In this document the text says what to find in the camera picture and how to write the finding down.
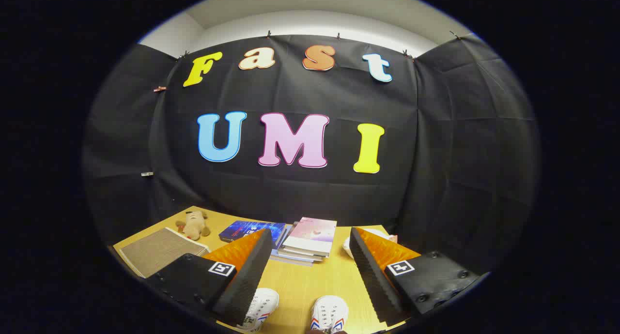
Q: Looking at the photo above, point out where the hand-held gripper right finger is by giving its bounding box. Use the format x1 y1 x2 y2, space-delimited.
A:
349 227 485 327

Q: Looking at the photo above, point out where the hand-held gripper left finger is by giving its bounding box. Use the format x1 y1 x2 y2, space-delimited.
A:
144 228 275 327

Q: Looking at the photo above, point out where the white canvas shoe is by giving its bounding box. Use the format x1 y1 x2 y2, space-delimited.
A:
310 295 349 334
237 288 279 333

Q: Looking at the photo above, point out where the beige fabric storage box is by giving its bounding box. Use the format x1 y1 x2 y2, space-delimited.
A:
119 227 210 279

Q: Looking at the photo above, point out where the white plush toy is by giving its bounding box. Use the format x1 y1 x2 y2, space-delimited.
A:
342 228 398 258

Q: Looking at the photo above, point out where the blue cover book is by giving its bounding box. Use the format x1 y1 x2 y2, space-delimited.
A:
219 220 286 248

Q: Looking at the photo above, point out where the grey cover book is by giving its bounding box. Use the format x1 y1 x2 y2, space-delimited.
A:
279 246 324 263

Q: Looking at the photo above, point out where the light blue book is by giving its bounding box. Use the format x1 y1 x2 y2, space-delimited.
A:
270 224 315 267

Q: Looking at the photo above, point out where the tan plush dog toy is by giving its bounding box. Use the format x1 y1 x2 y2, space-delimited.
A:
175 210 211 241

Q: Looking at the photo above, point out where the pink cover book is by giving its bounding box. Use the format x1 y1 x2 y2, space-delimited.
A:
282 217 338 258

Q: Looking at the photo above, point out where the black backdrop cloth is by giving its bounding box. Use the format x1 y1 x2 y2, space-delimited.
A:
82 34 541 276

